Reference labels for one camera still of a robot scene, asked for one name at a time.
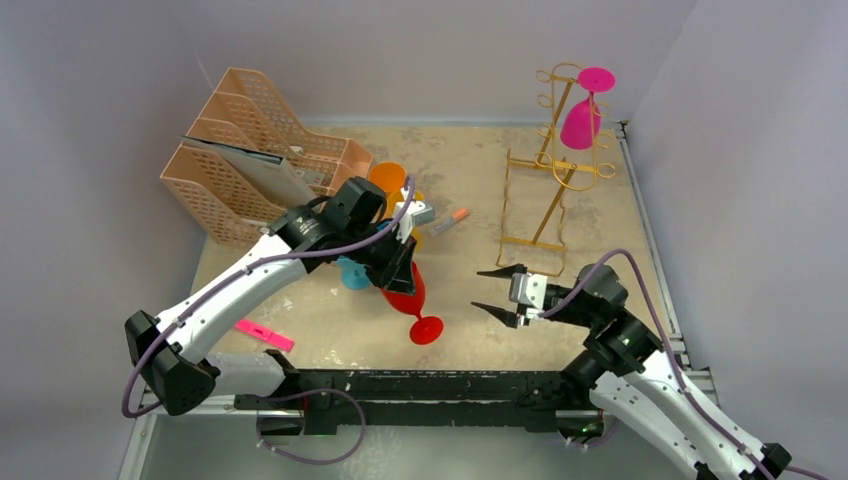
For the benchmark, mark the orange plastic file organizer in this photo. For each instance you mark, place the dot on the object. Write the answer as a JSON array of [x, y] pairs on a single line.
[[247, 110]]

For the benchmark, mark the red wine glass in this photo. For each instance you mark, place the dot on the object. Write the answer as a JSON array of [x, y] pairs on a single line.
[[425, 329]]

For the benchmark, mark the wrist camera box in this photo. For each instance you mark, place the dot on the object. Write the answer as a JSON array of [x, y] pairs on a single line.
[[528, 293], [417, 214]]

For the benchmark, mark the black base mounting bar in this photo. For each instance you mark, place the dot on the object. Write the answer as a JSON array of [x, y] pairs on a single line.
[[536, 401]]

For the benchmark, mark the pink plastic clip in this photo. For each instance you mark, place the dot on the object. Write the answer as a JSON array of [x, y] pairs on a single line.
[[265, 334]]

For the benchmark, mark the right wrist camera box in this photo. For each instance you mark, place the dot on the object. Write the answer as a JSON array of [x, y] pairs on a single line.
[[528, 293]]

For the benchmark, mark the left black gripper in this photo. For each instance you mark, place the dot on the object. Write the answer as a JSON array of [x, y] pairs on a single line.
[[402, 279]]

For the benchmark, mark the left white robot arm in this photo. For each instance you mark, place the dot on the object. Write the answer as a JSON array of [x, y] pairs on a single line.
[[169, 351]]

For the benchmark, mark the magenta wine glass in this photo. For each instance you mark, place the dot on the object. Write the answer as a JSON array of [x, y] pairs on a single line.
[[582, 123]]

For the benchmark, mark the grey folder in organizer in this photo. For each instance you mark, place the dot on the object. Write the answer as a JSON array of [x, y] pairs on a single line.
[[270, 174]]

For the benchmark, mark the orange wine glass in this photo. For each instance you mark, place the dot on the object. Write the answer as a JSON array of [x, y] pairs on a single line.
[[388, 176]]

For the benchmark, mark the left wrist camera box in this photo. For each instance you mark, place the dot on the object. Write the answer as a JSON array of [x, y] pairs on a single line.
[[417, 214]]

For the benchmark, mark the yellow wine glass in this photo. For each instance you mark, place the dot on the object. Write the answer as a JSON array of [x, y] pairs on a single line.
[[395, 201]]

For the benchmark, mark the blue wine glass front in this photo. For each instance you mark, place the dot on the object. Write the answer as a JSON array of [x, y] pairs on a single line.
[[353, 274]]

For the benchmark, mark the grey orange highlighter marker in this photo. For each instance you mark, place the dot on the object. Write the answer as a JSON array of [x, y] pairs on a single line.
[[448, 222]]

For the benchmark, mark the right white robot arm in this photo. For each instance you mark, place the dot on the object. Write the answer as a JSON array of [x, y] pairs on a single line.
[[626, 370]]

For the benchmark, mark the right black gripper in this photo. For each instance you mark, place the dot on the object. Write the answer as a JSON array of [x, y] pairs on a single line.
[[550, 293]]

